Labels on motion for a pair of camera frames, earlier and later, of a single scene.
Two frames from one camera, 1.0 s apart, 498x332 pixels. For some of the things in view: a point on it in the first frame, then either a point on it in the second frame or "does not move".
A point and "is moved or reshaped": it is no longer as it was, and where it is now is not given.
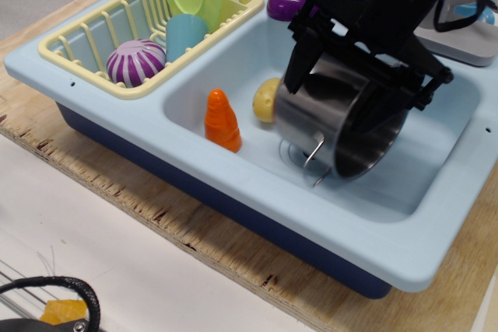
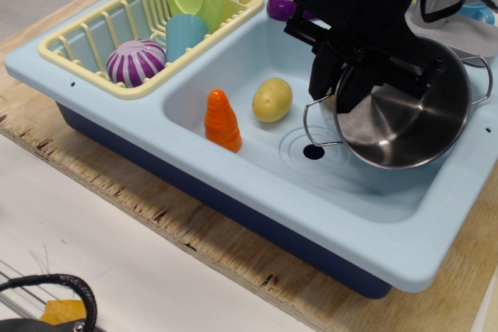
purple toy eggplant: [283, 2] does not move
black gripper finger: [310, 42] → [324, 73]
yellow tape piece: [61, 311] does not move
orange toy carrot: [221, 124] does not move
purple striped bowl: [132, 62] does not move
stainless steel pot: [354, 113] is moved or reshaped
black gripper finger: [380, 107] → [359, 83]
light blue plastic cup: [183, 31] does not move
